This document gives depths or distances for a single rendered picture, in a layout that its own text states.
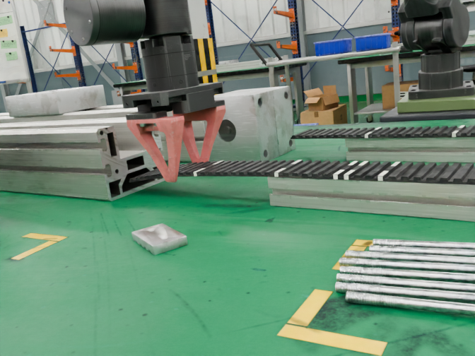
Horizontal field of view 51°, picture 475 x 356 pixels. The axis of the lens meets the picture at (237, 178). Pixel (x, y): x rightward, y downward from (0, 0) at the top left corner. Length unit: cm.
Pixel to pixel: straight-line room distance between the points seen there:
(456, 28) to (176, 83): 62
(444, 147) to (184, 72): 31
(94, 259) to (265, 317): 18
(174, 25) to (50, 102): 47
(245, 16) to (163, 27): 871
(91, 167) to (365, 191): 32
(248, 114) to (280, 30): 827
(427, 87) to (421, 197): 64
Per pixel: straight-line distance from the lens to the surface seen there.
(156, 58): 54
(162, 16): 54
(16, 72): 621
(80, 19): 51
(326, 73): 864
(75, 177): 64
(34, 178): 71
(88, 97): 99
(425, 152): 62
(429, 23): 103
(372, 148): 64
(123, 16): 51
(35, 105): 100
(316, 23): 872
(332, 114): 562
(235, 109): 68
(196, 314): 31
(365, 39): 357
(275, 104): 71
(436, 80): 106
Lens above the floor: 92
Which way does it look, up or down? 13 degrees down
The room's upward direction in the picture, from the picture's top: 7 degrees counter-clockwise
